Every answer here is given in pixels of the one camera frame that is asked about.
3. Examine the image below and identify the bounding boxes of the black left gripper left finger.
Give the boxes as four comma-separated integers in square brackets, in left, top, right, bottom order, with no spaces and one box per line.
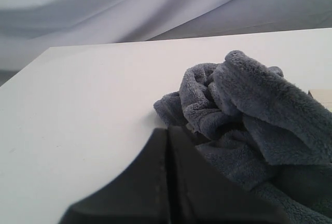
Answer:
[60,129,169,223]

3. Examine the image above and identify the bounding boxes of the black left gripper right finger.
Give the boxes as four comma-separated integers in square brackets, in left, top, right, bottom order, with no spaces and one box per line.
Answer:
[167,127,285,223]

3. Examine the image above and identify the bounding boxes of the grey fleece towel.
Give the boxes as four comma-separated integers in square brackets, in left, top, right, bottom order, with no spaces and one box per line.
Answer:
[154,50,331,223]

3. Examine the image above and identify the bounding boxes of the light wooden cube block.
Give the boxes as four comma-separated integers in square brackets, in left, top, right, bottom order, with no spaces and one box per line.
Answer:
[308,89,332,111]

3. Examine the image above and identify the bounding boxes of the grey backdrop curtain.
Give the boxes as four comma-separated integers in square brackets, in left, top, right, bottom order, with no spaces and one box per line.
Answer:
[1,0,331,83]

